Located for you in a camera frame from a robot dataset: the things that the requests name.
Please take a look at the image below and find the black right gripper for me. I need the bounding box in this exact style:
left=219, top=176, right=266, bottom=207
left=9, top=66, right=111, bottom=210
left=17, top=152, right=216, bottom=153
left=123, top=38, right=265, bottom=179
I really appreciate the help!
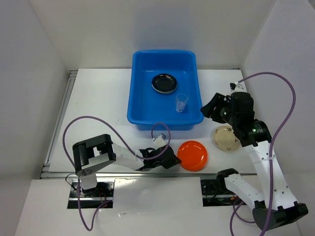
left=199, top=92, right=238, bottom=126

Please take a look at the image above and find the orange round plate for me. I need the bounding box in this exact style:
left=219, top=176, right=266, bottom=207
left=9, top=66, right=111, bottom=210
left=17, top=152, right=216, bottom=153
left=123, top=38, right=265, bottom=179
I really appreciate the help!
left=177, top=140, right=208, bottom=172

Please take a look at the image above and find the clear plastic cup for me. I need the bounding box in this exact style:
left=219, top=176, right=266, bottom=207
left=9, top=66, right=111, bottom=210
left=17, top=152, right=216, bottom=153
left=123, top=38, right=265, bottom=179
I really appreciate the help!
left=176, top=93, right=188, bottom=113

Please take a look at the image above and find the black round plate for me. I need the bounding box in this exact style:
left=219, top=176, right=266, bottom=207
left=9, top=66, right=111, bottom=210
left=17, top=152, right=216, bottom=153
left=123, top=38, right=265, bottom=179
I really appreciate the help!
left=152, top=74, right=177, bottom=91

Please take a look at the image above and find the blue patterned ceramic plate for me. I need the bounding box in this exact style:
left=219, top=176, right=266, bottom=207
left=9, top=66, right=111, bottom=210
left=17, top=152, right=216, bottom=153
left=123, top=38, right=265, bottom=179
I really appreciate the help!
left=153, top=88, right=176, bottom=94

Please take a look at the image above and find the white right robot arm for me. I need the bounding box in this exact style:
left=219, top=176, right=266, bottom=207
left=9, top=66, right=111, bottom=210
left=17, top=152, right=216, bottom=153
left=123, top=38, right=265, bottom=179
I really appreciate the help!
left=200, top=92, right=309, bottom=233

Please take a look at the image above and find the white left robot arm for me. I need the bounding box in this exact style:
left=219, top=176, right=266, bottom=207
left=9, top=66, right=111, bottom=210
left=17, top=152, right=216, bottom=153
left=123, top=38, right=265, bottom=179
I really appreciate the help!
left=72, top=134, right=181, bottom=197

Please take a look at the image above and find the blue plastic bin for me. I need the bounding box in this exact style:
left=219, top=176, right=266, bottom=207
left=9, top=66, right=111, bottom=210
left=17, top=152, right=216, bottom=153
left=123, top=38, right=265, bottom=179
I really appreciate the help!
left=127, top=50, right=203, bottom=130

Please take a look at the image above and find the beige plate right side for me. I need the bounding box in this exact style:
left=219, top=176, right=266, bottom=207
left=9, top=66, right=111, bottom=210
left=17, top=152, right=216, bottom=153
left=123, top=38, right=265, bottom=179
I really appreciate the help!
left=212, top=126, right=241, bottom=152

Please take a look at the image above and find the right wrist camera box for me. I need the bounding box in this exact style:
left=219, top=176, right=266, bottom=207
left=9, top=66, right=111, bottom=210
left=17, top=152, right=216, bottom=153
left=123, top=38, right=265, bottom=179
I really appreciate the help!
left=229, top=82, right=246, bottom=94

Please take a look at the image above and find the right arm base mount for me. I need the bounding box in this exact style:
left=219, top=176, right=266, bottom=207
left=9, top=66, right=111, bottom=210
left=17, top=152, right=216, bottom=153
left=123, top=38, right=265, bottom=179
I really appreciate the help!
left=200, top=179, right=239, bottom=207

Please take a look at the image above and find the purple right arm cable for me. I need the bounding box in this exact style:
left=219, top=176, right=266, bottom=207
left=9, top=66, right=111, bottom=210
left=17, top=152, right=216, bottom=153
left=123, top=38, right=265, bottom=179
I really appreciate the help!
left=229, top=71, right=296, bottom=236

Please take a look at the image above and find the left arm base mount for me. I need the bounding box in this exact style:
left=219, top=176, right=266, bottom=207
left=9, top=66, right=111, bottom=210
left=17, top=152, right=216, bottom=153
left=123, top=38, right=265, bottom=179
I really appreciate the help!
left=65, top=178, right=115, bottom=209

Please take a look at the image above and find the aluminium frame rail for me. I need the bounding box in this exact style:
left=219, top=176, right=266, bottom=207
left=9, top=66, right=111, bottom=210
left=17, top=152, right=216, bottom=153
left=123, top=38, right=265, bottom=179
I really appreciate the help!
left=40, top=70, right=256, bottom=179

